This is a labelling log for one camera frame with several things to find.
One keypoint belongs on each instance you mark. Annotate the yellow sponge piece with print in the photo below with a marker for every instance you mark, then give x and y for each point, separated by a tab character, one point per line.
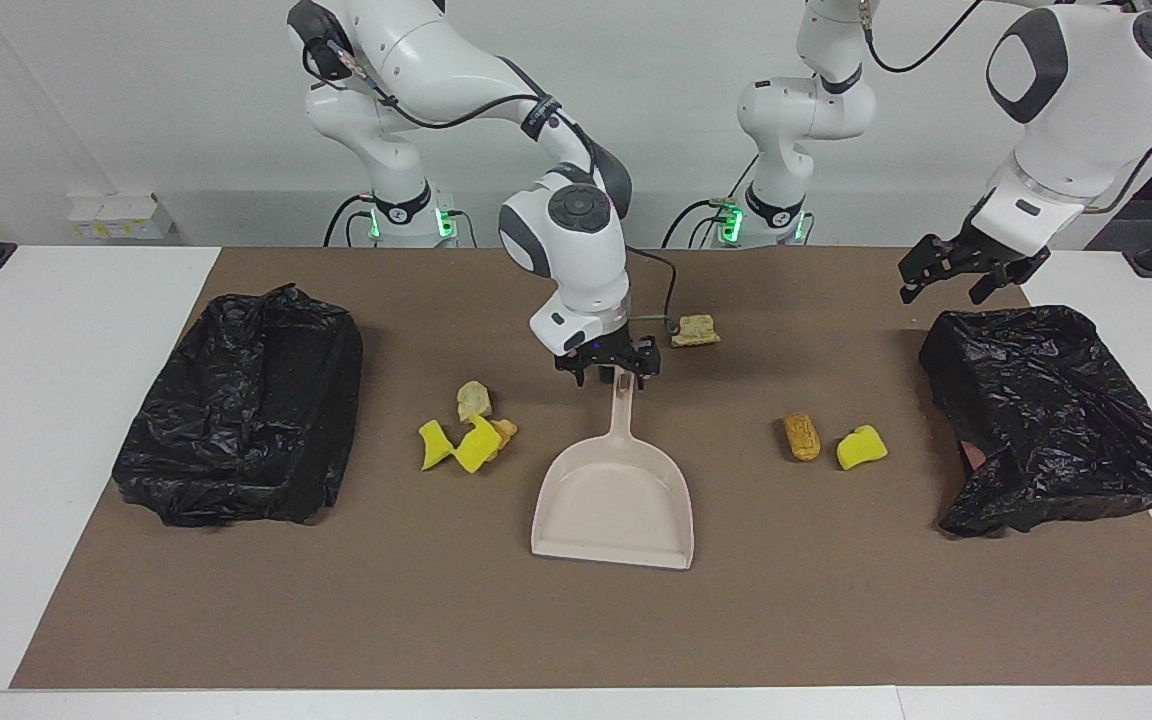
476	452

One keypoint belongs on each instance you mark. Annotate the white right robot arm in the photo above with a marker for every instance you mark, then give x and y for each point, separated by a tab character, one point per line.
416	60

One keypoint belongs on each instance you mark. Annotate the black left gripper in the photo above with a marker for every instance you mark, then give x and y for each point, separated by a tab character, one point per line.
1001	255

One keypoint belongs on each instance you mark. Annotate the brown bread roll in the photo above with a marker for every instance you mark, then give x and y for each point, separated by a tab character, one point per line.
802	437

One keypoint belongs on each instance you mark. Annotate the beige plastic dustpan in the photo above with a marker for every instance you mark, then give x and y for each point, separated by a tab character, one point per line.
616	500

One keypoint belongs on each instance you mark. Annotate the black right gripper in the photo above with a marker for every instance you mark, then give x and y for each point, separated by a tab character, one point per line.
601	352

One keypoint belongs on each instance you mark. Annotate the brown table mat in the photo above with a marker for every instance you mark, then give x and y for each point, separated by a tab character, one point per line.
816	600

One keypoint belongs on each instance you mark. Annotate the black bagged bin pink spot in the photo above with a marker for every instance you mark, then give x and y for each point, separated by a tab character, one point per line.
1046	420

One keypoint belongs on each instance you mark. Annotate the yellow sponge chunk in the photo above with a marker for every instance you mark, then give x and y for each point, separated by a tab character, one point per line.
861	448

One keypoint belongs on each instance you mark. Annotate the pale green foam chunk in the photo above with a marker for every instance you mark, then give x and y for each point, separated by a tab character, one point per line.
696	330
473	400

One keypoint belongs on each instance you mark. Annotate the black bag-lined trash bin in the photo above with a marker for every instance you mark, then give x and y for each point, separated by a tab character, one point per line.
236	420

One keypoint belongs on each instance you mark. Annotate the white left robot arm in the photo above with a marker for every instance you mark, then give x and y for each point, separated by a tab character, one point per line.
1086	100

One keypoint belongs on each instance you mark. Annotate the brown bread crust piece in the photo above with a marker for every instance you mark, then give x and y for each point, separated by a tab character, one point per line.
506	431

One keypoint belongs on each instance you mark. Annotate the small curved yellow sponge piece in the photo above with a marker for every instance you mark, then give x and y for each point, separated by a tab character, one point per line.
432	447

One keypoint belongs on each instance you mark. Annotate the white wall socket box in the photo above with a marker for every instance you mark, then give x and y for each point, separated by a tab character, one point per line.
121	215

